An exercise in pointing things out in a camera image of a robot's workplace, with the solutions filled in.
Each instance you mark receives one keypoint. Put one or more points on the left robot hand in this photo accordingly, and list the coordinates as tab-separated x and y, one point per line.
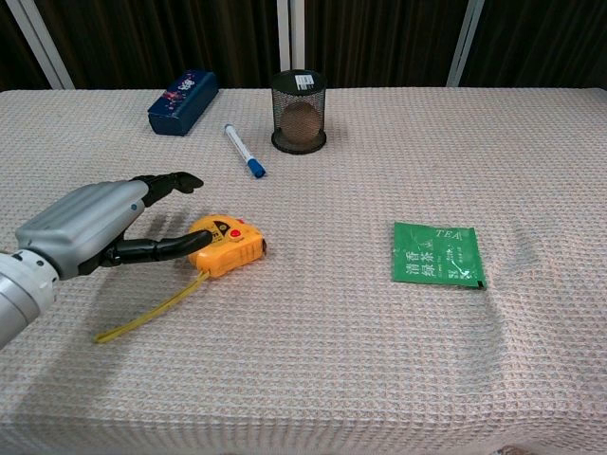
85	218

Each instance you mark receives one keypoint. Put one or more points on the yellow tape measure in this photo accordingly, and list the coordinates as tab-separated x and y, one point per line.
227	244

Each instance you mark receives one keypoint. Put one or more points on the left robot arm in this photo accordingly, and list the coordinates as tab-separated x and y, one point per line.
19	294

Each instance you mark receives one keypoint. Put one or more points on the blue rectangular box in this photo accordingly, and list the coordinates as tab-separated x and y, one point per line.
182	102

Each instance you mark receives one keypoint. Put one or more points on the white marker blue cap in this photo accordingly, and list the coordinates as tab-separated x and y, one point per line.
244	151

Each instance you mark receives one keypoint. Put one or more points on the black mesh pen holder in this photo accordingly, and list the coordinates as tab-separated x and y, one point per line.
299	112

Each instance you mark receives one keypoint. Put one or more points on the green tea bag packet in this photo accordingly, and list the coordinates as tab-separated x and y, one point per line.
436	256

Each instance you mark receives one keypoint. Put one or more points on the white metal frame post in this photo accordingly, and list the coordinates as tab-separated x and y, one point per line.
40	42
465	42
290	35

